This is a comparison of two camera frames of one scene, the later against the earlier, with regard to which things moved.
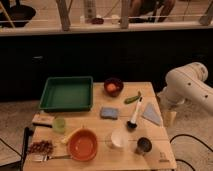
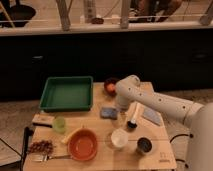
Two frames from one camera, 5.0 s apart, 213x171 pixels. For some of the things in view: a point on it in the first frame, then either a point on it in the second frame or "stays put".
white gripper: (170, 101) to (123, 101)
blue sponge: (111, 113) stays put
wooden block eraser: (43, 119) stays put
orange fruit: (111, 87) stays put
